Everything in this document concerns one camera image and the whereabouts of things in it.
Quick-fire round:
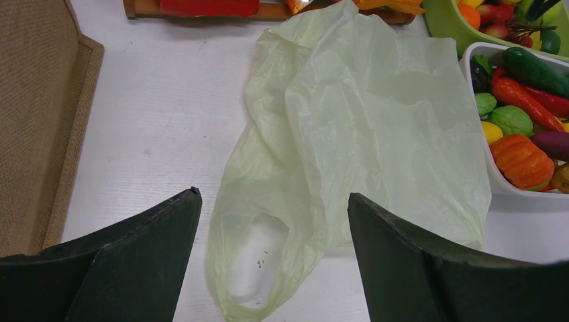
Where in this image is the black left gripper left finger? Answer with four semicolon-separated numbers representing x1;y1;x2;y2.
1;187;202;321

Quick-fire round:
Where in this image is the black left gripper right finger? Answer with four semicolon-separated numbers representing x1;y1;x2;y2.
348;193;568;321

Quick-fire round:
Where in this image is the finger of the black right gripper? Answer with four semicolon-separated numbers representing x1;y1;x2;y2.
525;0;562;23

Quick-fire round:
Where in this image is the pale green plastic grocery bag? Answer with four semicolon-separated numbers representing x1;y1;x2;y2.
206;1;491;321

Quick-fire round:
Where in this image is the orange candy bag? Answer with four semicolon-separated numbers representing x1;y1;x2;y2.
354;0;425;15

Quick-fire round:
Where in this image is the brown paper bag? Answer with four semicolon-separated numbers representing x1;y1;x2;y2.
1;1;104;256

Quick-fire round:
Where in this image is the red candy bag bottom shelf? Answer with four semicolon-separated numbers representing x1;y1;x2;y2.
159;0;260;17

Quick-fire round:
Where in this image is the green toy cucumber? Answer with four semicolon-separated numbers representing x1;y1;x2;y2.
502;47;568;99

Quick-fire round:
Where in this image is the orange toy fruit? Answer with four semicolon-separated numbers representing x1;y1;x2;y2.
457;3;481;30

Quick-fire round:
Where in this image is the red toy chili pepper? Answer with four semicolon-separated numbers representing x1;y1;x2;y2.
490;77;565;132

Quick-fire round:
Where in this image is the white vegetable basket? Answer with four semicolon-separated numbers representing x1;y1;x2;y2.
458;42;568;200

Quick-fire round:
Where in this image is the green fruit basket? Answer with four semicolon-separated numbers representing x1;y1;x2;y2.
422;0;568;62

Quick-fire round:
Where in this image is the light green toy cabbage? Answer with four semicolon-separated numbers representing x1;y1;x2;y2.
486;105;533;137

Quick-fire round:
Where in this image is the purple toy sweet potato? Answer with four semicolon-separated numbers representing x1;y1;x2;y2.
529;131;569;162

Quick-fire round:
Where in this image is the orange toy pumpkin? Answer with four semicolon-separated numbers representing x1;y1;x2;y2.
490;134;555;191

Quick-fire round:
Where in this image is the wooden snack shelf rack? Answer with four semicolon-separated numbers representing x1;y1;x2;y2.
123;1;415;25

